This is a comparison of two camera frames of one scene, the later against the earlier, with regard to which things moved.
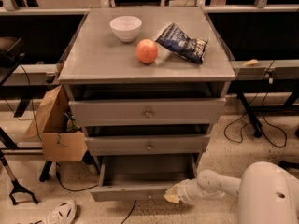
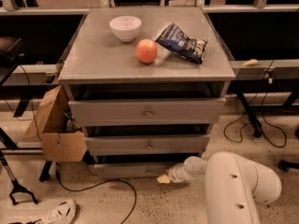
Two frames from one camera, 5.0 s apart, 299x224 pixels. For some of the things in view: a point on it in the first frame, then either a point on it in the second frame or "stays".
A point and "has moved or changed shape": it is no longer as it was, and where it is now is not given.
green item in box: x=72 y=124 stays
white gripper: x=183 y=189 → x=177 y=174
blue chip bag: x=176 y=40 stays
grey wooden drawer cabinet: x=146 y=86 stays
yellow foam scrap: x=250 y=63 stays
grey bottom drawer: x=141 y=176 has moved or changed shape
